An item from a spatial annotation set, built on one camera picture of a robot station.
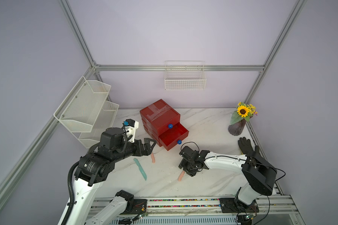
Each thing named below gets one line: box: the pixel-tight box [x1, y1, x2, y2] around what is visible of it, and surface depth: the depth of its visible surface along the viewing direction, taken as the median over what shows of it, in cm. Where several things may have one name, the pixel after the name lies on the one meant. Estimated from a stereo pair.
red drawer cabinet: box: [139, 98, 190, 152], surface depth 89 cm
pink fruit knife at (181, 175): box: [177, 170, 185, 182], surface depth 86 cm
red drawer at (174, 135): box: [158, 121, 190, 151], surface depth 88 cm
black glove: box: [238, 136, 268, 165], surface depth 97 cm
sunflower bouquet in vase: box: [227, 101, 259, 136], surface depth 86 cm
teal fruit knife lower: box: [133, 157, 147, 181], surface depth 89 cm
